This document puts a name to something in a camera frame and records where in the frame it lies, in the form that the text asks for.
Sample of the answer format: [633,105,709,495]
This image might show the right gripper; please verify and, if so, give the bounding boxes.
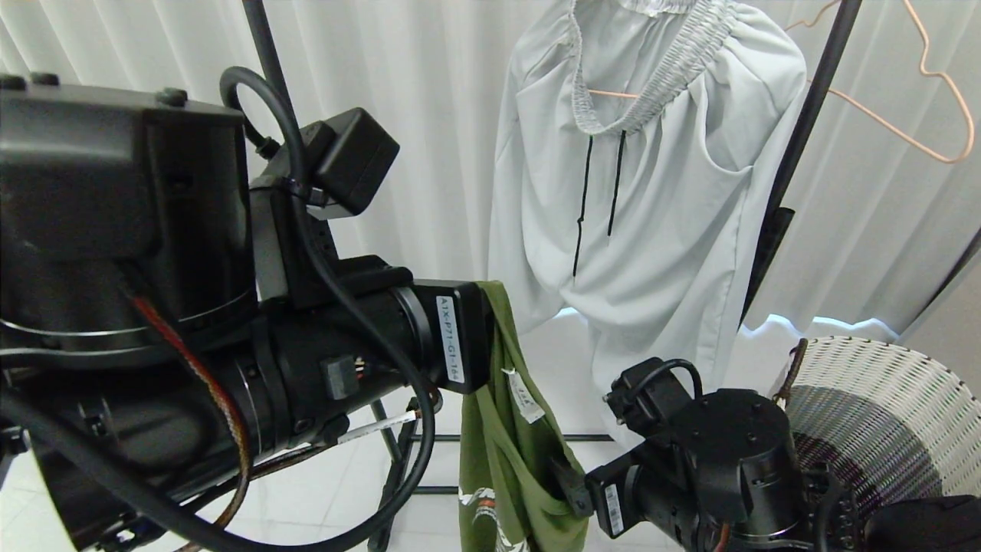
[585,451,692,552]

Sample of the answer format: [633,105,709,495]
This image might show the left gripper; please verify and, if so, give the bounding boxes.
[251,278,496,455]

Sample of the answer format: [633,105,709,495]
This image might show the green garment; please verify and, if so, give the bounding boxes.
[458,280,592,552]

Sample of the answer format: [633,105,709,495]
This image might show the pale grey shorts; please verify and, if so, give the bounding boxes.
[487,0,810,447]

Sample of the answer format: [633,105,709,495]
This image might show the white laundry basket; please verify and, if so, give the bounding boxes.
[770,336,981,526]

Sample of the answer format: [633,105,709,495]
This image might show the black clothes rack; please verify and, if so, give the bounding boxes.
[241,0,865,552]

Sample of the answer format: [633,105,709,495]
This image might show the white curtain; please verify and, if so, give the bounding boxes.
[0,0,981,346]

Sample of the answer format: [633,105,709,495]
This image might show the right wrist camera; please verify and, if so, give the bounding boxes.
[604,358,704,439]

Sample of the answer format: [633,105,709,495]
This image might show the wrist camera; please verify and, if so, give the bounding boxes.
[249,107,402,309]
[604,358,704,439]

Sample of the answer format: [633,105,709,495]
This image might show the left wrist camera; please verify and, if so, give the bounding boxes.
[249,107,402,309]

